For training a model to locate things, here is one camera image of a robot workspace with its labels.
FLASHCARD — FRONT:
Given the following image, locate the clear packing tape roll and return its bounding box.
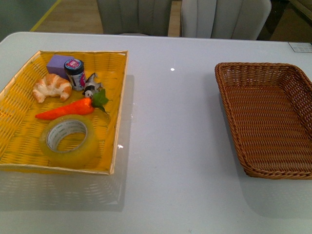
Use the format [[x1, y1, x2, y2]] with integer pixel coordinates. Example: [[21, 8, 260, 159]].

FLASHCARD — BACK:
[[39, 115, 99, 169]]

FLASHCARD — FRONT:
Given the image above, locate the brown wicker basket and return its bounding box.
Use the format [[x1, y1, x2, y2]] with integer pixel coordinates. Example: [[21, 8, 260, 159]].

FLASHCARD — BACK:
[[214, 62, 312, 180]]

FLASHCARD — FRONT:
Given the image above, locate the yellow woven basket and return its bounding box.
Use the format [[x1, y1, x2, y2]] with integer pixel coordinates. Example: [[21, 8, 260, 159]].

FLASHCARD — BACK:
[[0, 51, 128, 175]]

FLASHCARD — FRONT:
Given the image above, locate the orange toy carrot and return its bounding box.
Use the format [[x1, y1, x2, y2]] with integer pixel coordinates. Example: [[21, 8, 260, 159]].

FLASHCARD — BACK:
[[35, 89, 109, 120]]

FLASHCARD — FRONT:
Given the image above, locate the black white animal figurine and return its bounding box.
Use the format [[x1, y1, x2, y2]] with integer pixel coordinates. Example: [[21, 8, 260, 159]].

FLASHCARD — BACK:
[[82, 73, 103, 98]]

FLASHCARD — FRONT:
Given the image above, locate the small dark jar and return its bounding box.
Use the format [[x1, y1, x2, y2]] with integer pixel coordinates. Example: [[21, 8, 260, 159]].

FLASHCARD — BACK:
[[64, 58, 86, 91]]

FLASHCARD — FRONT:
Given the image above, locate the left grey upholstered chair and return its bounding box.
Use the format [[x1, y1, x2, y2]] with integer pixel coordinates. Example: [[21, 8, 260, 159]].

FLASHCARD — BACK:
[[97, 0, 172, 37]]

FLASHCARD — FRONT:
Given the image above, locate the grey upholstered chair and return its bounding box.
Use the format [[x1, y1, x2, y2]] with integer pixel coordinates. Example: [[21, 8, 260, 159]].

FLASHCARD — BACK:
[[97, 0, 172, 37], [180, 0, 272, 40]]

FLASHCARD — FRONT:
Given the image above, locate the toy croissant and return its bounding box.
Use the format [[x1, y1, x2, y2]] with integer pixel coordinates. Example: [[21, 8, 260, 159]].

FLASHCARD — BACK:
[[32, 74, 72, 103]]

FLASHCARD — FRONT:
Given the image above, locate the purple foam block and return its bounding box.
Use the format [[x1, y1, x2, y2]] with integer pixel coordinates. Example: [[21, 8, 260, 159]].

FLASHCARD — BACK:
[[46, 54, 74, 80]]

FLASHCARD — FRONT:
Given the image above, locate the right grey upholstered chair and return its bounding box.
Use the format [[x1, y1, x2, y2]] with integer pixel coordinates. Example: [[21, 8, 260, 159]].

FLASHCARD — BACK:
[[180, 0, 272, 40]]

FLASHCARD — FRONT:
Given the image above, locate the table corner label sticker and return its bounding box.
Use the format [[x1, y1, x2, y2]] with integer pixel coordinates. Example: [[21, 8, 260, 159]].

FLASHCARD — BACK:
[[288, 42, 312, 53]]

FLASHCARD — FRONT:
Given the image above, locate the tan sofa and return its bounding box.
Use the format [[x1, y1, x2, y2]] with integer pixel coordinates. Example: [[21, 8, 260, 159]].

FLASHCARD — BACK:
[[257, 0, 312, 42]]

